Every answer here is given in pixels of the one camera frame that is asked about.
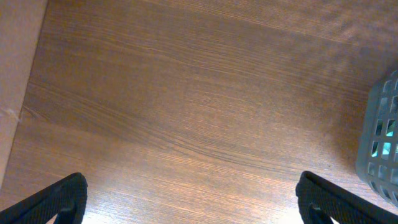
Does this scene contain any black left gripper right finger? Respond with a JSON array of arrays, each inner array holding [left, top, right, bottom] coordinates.
[[295, 171, 397, 224]]

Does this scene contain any grey plastic basket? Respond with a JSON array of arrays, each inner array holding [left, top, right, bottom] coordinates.
[[355, 70, 397, 206]]

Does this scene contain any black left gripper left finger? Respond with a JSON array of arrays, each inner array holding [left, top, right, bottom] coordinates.
[[1, 172, 88, 224]]

